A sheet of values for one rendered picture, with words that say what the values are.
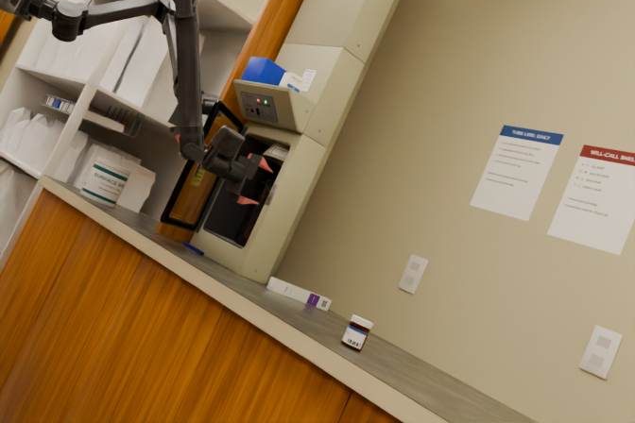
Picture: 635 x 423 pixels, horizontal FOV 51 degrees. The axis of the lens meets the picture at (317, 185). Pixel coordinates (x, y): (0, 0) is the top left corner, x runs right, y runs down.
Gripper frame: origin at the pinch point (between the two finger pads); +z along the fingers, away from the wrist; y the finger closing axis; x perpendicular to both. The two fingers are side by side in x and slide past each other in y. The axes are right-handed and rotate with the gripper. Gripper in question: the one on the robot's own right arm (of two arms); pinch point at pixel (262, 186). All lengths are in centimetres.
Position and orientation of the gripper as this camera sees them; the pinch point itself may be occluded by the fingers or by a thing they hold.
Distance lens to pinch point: 190.5
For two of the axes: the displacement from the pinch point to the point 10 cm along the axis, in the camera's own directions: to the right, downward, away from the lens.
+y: 4.0, -9.1, 0.9
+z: 6.7, 3.6, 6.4
